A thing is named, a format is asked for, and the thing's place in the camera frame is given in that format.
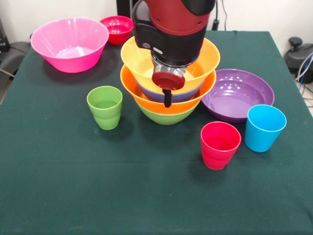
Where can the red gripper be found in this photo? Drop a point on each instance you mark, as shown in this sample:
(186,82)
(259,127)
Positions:
(168,80)

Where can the blue bowl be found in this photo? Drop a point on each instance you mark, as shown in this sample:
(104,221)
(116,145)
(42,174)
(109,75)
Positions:
(151,95)

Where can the orange bowl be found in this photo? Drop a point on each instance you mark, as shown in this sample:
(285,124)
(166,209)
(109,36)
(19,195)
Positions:
(185,105)
(137,63)

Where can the green cup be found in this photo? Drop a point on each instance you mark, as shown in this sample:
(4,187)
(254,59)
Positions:
(105,117)

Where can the blue cup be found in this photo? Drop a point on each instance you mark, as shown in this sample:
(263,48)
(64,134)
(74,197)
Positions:
(259,139)

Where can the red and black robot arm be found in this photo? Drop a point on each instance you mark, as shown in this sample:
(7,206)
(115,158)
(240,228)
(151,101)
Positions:
(176,29)

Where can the green bowl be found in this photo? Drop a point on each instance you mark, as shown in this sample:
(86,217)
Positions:
(168,120)

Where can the purple bowl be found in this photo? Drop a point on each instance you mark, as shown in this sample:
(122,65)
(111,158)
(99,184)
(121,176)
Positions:
(237,98)

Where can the red cup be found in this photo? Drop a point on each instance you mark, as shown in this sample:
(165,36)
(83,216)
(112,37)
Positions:
(217,156)

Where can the red bowl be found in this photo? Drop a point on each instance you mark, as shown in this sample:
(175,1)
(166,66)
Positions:
(117,34)

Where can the dark green tablecloth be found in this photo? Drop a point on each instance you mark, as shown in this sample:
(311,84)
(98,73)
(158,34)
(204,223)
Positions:
(122,183)

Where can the pink bowl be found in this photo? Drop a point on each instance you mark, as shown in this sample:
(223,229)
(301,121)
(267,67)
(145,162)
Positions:
(68,36)

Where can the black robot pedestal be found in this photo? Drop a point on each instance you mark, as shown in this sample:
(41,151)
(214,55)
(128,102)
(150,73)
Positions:
(124,8)

